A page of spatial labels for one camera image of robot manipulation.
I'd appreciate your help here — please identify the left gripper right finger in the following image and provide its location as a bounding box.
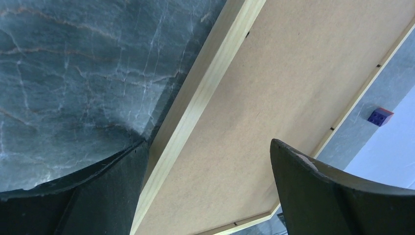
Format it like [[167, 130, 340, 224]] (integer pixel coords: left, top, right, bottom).
[[270, 139, 415, 235]]

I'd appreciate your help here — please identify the wooden picture frame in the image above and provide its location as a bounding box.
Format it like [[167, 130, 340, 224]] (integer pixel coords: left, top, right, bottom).
[[129, 0, 415, 235]]

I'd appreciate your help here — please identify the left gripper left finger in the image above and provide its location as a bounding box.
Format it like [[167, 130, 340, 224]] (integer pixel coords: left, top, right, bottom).
[[0, 141, 149, 235]]

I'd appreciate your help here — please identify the purple and red block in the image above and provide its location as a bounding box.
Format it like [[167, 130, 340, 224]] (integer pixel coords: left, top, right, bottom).
[[367, 107, 394, 127]]

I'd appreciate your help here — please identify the brown backing board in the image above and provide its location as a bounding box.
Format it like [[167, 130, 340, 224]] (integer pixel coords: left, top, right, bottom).
[[134, 0, 415, 235]]

